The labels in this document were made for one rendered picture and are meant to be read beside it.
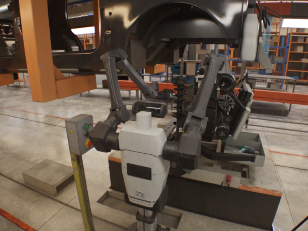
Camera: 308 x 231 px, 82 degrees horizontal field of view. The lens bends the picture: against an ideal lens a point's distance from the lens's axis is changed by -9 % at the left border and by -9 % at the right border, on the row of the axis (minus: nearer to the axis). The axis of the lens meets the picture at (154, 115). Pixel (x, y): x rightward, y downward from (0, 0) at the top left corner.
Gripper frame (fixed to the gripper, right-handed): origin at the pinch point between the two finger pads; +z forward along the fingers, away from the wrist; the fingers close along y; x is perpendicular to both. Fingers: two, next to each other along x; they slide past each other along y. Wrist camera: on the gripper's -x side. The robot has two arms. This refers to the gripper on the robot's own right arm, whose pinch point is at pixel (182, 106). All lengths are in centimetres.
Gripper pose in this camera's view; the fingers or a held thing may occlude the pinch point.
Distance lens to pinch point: 155.2
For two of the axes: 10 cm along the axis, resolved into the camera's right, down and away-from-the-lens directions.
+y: -1.3, -9.7, -2.1
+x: -9.4, 1.9, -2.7
